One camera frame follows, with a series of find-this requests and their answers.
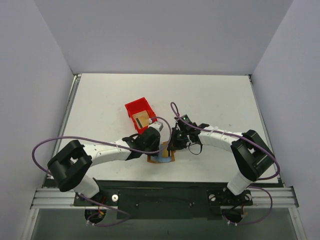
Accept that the aluminium frame rail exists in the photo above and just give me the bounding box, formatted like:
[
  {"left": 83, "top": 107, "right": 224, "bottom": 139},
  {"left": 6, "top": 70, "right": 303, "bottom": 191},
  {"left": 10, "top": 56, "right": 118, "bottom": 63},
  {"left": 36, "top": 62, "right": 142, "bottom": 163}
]
[{"left": 31, "top": 187, "right": 299, "bottom": 210}]

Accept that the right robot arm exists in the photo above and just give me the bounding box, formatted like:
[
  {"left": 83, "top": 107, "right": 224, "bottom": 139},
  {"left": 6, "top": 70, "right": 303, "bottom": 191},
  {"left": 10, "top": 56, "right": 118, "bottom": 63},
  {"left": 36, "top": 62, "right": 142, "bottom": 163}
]
[{"left": 168, "top": 114, "right": 274, "bottom": 205}]

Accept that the orange credit card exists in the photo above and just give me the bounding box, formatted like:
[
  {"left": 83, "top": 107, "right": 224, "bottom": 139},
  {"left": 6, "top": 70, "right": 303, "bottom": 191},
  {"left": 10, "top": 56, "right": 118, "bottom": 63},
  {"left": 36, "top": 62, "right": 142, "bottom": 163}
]
[
  {"left": 132, "top": 110, "right": 150, "bottom": 130},
  {"left": 161, "top": 145, "right": 176, "bottom": 159}
]

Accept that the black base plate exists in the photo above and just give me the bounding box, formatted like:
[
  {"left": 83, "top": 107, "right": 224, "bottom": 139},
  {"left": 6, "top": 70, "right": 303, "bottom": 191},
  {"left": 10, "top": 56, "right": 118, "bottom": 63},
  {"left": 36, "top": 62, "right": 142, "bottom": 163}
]
[{"left": 72, "top": 179, "right": 254, "bottom": 221}]

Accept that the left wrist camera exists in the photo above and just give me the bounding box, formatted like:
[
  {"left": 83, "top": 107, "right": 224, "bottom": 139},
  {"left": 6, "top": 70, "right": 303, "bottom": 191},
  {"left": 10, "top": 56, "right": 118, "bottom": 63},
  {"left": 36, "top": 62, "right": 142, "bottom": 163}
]
[{"left": 148, "top": 121, "right": 164, "bottom": 133}]

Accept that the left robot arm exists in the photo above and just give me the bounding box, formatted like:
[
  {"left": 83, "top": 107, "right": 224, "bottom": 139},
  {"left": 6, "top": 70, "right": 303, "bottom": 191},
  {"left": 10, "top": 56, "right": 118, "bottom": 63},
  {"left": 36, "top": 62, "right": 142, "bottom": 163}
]
[{"left": 47, "top": 125, "right": 161, "bottom": 206}]

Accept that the red plastic bin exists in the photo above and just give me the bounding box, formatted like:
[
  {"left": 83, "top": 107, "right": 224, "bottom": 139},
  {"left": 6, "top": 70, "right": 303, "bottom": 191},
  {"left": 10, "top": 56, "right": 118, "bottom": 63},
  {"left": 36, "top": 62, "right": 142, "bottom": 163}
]
[{"left": 124, "top": 97, "right": 157, "bottom": 134}]

